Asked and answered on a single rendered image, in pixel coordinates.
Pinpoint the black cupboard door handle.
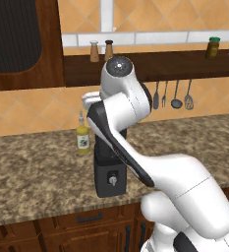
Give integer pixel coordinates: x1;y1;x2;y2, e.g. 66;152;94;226
124;224;132;252
139;221;147;251

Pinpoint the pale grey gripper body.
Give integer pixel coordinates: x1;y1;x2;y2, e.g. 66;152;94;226
81;91;103;111

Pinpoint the grey hanging ladle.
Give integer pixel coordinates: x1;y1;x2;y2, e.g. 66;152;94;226
170;80;184;110

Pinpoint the wooden cupboard door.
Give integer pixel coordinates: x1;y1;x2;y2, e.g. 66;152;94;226
41;227;135;252
133;210;157;252

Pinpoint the grey hanging fork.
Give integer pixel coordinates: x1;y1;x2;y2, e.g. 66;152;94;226
161;81;169;108

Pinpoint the brown shaker with black cap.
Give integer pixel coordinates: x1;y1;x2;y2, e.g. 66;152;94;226
104;39;115;62

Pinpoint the brown shaker with white cap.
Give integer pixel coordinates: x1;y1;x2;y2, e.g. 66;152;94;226
88;39;100;64

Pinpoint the black drawer handle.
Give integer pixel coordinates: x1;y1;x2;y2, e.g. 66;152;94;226
76;212;104;224

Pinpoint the dark wooden wall shelf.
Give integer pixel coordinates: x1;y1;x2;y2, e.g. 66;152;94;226
63;49;229;88

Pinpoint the grey hanging spatula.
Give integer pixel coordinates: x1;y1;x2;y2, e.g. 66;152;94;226
152;81;160;110

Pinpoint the olive jar with green lid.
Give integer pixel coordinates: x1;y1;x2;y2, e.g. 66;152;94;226
205;35;221;61

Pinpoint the grey hanging whisk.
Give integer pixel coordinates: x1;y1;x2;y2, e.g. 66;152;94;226
183;79;196;111

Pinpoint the yellow oil bottle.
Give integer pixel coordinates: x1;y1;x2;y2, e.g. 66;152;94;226
75;109;91;156

